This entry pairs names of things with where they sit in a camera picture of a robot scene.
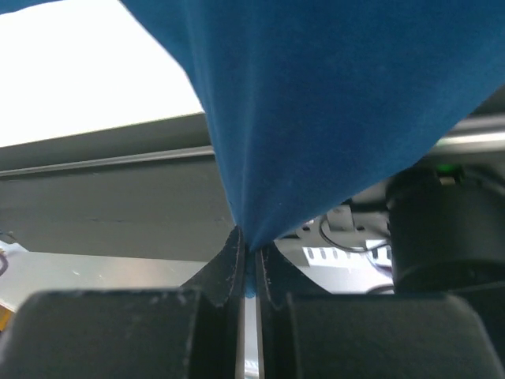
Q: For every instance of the blue printed t shirt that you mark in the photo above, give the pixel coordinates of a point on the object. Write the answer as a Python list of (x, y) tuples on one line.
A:
[(310, 102)]

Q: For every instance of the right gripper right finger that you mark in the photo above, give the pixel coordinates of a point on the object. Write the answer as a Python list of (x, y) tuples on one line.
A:
[(308, 332)]

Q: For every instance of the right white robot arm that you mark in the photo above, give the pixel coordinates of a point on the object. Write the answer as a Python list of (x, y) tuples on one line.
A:
[(446, 229)]

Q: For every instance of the aluminium frame rail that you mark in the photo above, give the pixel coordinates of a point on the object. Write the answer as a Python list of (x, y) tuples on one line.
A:
[(477, 139)]

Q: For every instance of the right white cable duct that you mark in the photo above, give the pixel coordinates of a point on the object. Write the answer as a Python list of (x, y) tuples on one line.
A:
[(378, 256)]

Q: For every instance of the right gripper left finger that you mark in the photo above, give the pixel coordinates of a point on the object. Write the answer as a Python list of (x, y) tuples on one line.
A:
[(195, 330)]

